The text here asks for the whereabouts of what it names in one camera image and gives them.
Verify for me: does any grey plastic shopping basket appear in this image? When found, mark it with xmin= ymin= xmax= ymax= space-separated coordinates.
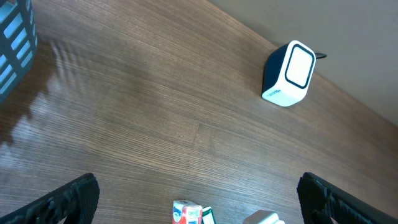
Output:
xmin=1 ymin=0 xmax=38 ymax=101

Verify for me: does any orange small box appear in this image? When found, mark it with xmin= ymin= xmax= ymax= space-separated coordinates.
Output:
xmin=172 ymin=200 xmax=203 ymax=224

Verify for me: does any dark green small box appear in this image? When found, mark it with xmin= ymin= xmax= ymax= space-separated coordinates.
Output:
xmin=201 ymin=207 xmax=216 ymax=224

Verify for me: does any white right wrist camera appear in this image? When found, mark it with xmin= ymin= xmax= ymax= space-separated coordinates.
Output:
xmin=243 ymin=210 xmax=285 ymax=224

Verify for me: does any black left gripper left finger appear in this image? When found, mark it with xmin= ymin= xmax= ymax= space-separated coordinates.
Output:
xmin=1 ymin=173 xmax=100 ymax=224

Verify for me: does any white barcode scanner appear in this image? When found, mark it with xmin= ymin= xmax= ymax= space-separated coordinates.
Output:
xmin=261 ymin=40 xmax=317 ymax=107

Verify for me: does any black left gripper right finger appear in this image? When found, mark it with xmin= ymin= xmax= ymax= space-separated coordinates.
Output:
xmin=297 ymin=172 xmax=397 ymax=224

